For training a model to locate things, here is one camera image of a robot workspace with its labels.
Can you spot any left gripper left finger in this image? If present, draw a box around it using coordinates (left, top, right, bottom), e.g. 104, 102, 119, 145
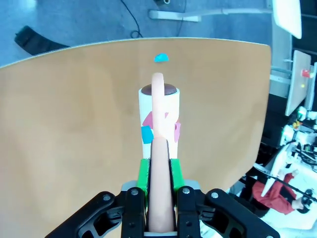
45, 158, 151, 238

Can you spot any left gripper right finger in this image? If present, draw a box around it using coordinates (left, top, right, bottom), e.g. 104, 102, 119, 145
170, 158, 281, 238

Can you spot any blue paper scrap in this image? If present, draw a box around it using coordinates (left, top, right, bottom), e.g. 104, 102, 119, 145
153, 53, 170, 63
141, 125, 155, 144

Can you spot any pink paper scrap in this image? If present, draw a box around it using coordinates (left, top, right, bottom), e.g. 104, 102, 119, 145
143, 111, 156, 130
173, 119, 182, 143

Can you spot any person in red top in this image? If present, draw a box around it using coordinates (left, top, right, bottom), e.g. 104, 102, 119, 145
252, 169, 313, 216

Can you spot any white stand leg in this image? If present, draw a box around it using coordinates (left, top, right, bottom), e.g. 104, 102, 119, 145
262, 143, 299, 197

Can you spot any white panel with red button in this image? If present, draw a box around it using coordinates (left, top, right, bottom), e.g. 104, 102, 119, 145
284, 49, 313, 117

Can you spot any black floor mat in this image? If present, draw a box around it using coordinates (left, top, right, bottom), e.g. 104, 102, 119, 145
14, 25, 70, 56

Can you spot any white table foot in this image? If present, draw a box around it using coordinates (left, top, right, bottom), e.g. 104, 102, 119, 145
148, 6, 271, 23

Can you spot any white tabletop panel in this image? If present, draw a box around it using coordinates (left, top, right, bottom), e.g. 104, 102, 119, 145
271, 0, 303, 40

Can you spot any black floor cable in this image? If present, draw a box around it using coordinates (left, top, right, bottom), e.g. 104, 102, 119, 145
120, 0, 144, 39

